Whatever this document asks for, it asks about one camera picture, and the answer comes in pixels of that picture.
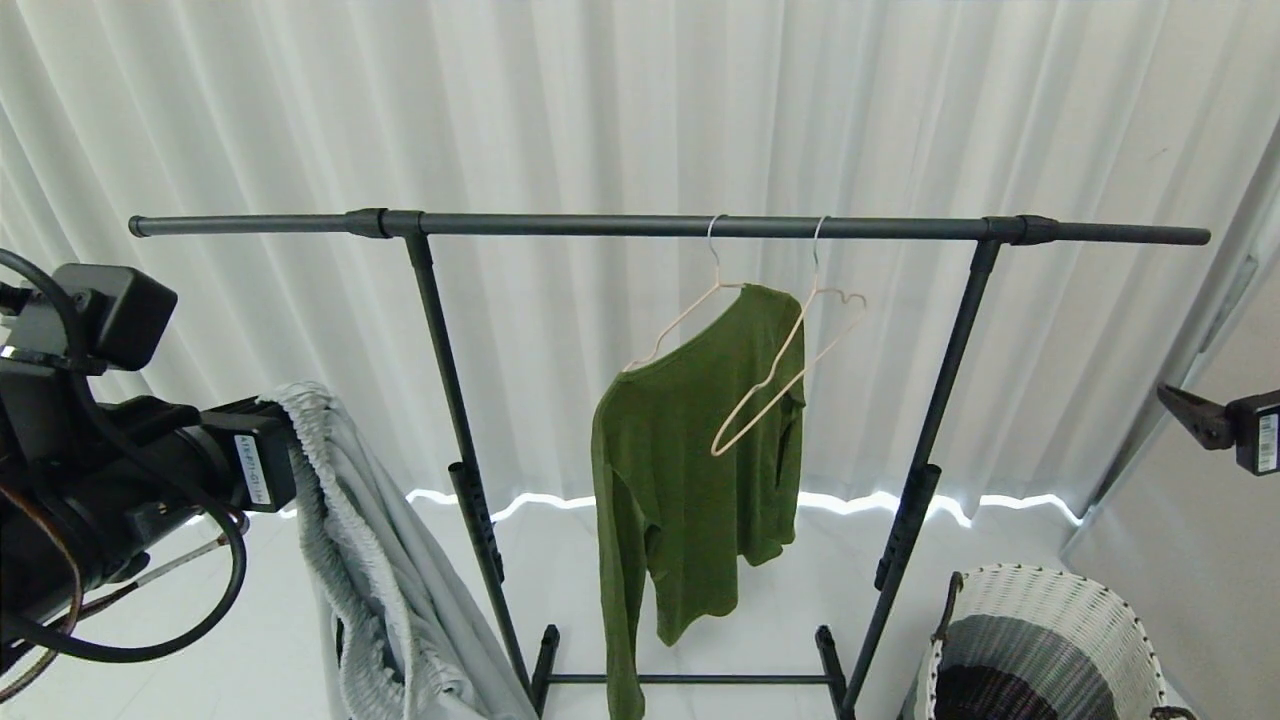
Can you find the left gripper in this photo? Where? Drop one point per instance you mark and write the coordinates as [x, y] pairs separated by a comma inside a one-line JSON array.
[[100, 500]]

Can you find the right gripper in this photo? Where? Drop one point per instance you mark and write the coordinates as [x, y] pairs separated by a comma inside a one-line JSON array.
[[1258, 430]]

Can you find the pale grey garment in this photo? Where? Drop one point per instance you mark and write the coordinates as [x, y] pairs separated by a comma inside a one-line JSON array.
[[400, 580]]

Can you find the pink clothes hanger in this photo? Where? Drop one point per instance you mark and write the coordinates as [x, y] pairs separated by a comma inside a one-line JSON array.
[[714, 448], [716, 283]]

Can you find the green printed shirt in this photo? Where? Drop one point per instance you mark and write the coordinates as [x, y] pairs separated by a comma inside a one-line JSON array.
[[690, 450]]

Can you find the white laundry basket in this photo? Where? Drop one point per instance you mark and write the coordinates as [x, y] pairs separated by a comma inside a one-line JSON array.
[[1030, 600]]

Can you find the black clothes rack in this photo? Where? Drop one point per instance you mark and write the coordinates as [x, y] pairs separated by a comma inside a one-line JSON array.
[[600, 225]]

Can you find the white curtain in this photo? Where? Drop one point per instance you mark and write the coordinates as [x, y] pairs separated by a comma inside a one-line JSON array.
[[600, 100]]

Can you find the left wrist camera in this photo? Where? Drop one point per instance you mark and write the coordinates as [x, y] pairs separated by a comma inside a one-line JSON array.
[[120, 310]]

